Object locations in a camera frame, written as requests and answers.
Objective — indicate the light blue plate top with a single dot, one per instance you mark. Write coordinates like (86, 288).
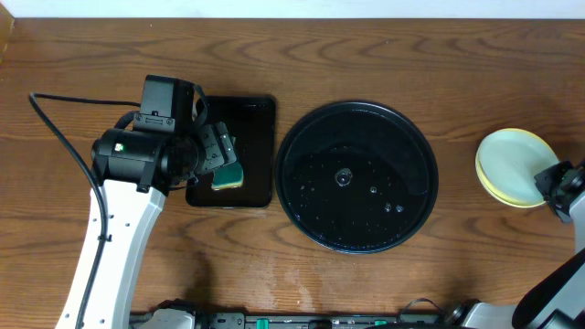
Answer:
(514, 166)

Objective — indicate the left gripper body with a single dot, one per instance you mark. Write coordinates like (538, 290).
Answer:
(216, 149)

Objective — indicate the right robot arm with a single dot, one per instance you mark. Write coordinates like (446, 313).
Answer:
(557, 301)

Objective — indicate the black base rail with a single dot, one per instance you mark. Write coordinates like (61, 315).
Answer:
(470, 314)

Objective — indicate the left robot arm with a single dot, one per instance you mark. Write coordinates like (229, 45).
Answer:
(135, 172)

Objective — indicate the black rectangular tray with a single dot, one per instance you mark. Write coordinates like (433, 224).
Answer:
(251, 122)

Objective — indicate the yellow plate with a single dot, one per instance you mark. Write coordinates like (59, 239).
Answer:
(491, 192)

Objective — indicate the black round tray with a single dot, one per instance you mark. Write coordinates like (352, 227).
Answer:
(356, 177)

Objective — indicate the green sponge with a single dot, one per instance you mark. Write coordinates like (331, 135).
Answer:
(227, 176)

